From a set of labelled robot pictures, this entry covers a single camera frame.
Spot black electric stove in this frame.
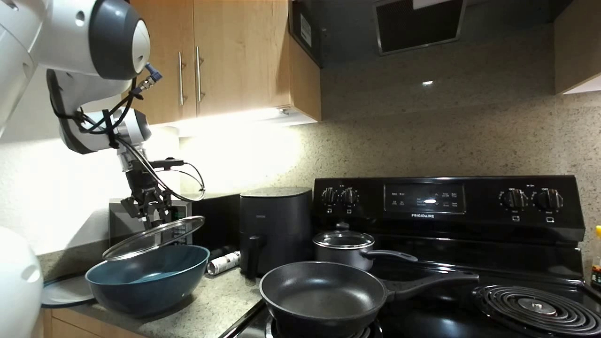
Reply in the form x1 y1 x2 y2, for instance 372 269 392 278
221 173 601 338

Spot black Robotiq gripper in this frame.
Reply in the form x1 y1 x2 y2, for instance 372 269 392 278
120 166 174 228

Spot small black saucepan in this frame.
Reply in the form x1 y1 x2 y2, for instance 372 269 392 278
312 224 419 273

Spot small glass saucepan lid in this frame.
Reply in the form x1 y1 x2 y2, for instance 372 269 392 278
312 222 377 252

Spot wooden wall cabinet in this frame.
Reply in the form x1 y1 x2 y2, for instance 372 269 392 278
550 0 601 98
126 0 323 126

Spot blue bowl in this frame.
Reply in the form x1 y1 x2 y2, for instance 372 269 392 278
82 243 212 320

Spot under cabinet light strip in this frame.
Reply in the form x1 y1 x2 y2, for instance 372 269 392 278
148 104 317 130

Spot black range hood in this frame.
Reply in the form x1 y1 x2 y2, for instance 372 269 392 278
285 0 569 70

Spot metal cabinet door handle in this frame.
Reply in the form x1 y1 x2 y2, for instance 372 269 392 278
174 49 189 109
193 46 206 106

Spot black frying pan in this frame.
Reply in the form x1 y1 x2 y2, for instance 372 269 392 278
257 260 482 338

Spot patterned paper roll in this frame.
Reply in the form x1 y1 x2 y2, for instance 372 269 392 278
204 248 244 278

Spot blue rimmed flat plate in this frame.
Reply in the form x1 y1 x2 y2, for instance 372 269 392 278
39 275 97 310

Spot black air fryer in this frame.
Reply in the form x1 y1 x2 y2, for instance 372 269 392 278
238 186 315 280

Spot black coil stove burner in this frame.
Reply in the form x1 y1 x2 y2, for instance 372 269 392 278
471 282 601 338

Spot glass pan lid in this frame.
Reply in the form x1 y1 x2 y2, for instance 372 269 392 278
99 215 206 263

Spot black stove knob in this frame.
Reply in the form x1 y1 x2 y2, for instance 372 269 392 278
338 186 362 215
497 186 531 215
529 186 565 215
319 186 342 213

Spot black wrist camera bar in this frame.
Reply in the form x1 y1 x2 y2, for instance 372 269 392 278
146 156 188 173

